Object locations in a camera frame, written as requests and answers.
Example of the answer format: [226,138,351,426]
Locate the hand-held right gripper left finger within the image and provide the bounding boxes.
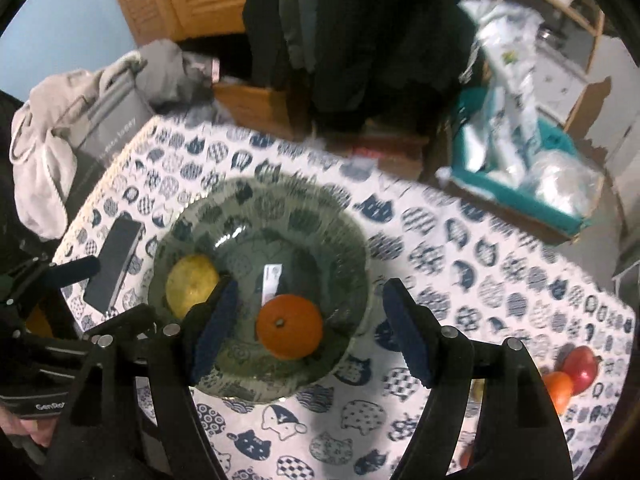
[42,277,241,480]

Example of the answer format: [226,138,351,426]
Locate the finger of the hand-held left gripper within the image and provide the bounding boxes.
[47,255,102,289]
[82,305,158,342]

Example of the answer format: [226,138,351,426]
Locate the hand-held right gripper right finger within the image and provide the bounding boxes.
[382,277,573,480]

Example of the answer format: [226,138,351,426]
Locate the orange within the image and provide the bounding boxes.
[542,371,574,416]
[25,307,56,338]
[256,295,324,360]

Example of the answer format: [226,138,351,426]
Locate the yellow lemon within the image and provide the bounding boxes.
[165,254,222,320]

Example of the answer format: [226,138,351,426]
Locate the clear glass bowl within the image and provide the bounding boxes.
[147,175,373,403]

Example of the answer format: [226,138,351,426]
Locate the red apple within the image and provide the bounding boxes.
[562,345,601,396]

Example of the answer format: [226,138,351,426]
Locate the black smartphone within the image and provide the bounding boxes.
[82,217,143,311]

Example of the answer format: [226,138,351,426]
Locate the cat print tablecloth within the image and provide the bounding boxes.
[52,115,636,480]

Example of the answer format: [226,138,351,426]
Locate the grey hoodie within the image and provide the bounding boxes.
[10,40,186,238]

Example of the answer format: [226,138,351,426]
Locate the grey bag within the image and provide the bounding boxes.
[52,75,156,201]

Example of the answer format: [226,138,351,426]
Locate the teal box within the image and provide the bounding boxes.
[437,87,593,238]

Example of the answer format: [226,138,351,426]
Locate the clear plastic bag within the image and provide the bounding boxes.
[522,150,601,216]

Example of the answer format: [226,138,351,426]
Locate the brown wooden box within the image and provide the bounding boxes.
[212,82,301,136]

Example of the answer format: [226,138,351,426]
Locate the white printed plastic bag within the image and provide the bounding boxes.
[457,0,546,186]

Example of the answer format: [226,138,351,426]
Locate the dark hanging clothes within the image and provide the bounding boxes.
[242,0,506,131]

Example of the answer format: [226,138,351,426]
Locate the wooden shelf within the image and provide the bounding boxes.
[500,0,606,126]

